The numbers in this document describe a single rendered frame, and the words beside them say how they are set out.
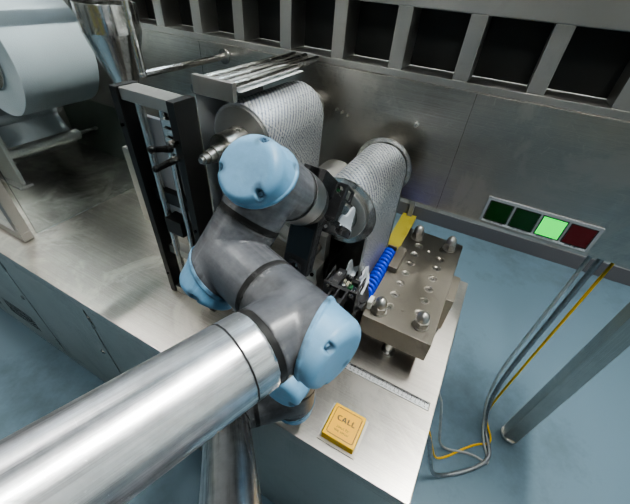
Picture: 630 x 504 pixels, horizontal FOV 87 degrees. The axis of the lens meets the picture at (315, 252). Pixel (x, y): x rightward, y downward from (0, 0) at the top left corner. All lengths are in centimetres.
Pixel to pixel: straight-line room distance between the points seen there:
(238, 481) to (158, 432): 25
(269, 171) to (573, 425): 208
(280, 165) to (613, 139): 73
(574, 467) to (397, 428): 140
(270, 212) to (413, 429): 60
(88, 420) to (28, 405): 190
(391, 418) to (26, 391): 180
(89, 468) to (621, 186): 96
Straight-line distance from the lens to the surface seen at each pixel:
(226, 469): 51
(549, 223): 98
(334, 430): 76
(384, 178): 75
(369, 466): 78
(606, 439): 230
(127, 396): 26
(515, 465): 198
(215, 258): 36
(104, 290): 111
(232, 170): 35
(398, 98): 92
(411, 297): 86
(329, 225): 53
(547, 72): 88
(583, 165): 93
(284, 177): 34
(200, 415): 26
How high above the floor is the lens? 163
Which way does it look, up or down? 40 degrees down
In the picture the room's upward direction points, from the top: 5 degrees clockwise
